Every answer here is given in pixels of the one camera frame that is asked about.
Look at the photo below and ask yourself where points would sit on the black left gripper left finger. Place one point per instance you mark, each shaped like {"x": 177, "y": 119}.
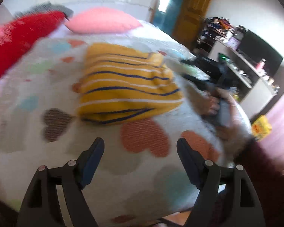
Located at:
{"x": 41, "y": 203}

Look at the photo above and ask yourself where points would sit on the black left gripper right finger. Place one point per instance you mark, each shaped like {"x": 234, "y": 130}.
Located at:
{"x": 226, "y": 195}

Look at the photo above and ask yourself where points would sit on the yellow striped knit sweater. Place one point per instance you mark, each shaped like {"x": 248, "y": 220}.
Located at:
{"x": 121, "y": 84}

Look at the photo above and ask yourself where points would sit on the cluttered clothes rack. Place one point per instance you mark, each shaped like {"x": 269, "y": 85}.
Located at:
{"x": 213, "y": 28}

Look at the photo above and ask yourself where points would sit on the person's right hand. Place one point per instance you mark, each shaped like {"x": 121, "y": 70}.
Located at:
{"x": 237, "y": 133}

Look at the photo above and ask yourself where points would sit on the black television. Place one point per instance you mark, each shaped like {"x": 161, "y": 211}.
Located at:
{"x": 254, "y": 48}

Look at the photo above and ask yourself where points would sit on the pink water bottle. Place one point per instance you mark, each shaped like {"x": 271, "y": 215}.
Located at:
{"x": 260, "y": 64}

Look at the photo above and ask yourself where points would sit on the wooden door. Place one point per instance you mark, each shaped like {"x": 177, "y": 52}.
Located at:
{"x": 189, "y": 21}

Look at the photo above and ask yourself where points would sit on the yellow printed bag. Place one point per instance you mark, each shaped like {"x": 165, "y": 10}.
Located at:
{"x": 261, "y": 128}

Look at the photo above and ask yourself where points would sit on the pink pillow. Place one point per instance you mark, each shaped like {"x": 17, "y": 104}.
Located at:
{"x": 101, "y": 20}

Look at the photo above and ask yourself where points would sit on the grey knit cloth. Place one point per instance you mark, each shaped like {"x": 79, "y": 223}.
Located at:
{"x": 45, "y": 8}

